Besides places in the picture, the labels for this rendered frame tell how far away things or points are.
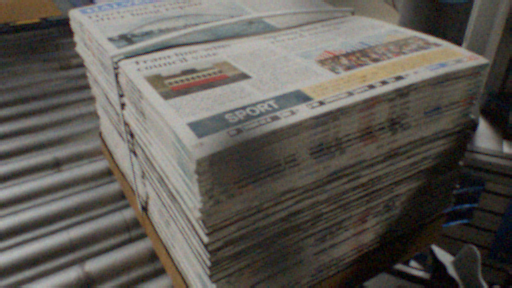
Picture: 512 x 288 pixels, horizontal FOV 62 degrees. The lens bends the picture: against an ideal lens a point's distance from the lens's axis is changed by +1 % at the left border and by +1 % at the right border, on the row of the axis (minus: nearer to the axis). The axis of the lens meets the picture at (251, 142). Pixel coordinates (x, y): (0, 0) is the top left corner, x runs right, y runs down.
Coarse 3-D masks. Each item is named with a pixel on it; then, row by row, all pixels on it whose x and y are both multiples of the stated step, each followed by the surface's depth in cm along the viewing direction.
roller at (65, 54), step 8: (32, 56) 101; (40, 56) 101; (48, 56) 102; (56, 56) 102; (64, 56) 103; (72, 56) 103; (80, 56) 104; (0, 64) 97; (8, 64) 98; (16, 64) 98; (24, 64) 99; (32, 64) 100
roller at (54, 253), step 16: (128, 208) 56; (96, 224) 53; (112, 224) 53; (128, 224) 54; (48, 240) 51; (64, 240) 51; (80, 240) 52; (96, 240) 52; (112, 240) 53; (128, 240) 54; (0, 256) 49; (16, 256) 49; (32, 256) 49; (48, 256) 50; (64, 256) 51; (80, 256) 51; (96, 256) 53; (0, 272) 48; (16, 272) 48; (32, 272) 49; (48, 272) 50
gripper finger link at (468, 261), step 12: (432, 252) 51; (444, 252) 50; (468, 252) 46; (444, 264) 49; (456, 264) 48; (468, 264) 46; (480, 264) 45; (444, 276) 49; (456, 276) 47; (468, 276) 46; (480, 276) 45
